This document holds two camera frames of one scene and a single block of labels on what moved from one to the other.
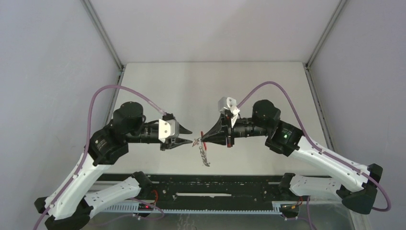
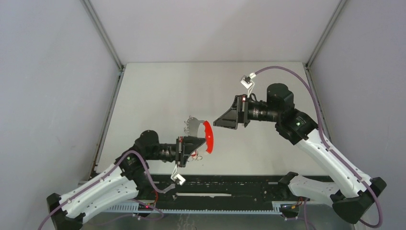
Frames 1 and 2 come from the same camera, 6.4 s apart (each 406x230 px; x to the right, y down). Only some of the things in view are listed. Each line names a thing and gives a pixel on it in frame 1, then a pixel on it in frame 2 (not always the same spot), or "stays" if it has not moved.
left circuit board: [142, 207] stays
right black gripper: [222, 129] to [238, 113]
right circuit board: [289, 208] stays
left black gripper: [175, 143] to [186, 145]
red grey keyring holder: [203, 151] to [193, 124]
